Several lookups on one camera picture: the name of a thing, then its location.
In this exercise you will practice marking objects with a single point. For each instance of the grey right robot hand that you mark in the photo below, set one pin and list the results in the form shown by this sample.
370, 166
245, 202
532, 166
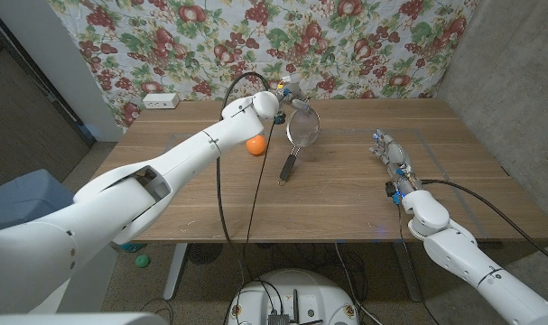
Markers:
395, 155

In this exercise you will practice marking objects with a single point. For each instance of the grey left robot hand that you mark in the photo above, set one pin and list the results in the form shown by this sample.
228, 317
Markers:
296, 100

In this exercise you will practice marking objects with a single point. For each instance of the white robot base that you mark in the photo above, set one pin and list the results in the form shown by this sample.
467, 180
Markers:
296, 289

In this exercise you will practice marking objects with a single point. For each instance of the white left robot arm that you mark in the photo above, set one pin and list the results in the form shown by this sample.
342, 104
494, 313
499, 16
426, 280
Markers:
120, 203

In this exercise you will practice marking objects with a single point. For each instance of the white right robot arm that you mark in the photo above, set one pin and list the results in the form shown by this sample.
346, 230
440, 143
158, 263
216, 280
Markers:
458, 257

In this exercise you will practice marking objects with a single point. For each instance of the orange fruit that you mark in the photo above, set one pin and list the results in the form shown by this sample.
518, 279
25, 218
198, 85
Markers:
256, 146

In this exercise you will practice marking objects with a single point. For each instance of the floral fruit print backdrop cloth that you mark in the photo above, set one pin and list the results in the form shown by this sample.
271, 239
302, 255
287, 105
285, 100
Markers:
264, 40

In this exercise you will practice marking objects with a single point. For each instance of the grey table leg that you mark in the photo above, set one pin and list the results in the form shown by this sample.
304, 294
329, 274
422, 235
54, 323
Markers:
409, 275

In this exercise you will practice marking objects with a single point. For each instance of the white power strip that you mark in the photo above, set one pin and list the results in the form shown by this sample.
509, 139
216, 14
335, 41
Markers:
160, 100

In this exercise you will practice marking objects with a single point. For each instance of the black round floor fan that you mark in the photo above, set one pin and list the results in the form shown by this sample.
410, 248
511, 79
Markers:
204, 253

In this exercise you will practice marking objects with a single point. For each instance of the white table leg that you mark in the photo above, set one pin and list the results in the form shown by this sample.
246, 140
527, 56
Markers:
174, 275

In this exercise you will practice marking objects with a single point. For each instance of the teal object under table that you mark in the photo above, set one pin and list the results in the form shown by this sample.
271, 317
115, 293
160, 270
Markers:
131, 247

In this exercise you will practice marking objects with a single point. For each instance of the small green ball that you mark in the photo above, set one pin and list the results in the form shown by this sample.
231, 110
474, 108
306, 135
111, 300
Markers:
142, 261

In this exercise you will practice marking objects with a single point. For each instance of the blue-grey bin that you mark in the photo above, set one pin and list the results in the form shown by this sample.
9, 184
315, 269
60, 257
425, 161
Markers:
25, 198

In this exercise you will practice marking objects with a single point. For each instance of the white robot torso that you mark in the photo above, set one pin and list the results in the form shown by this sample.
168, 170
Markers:
75, 319

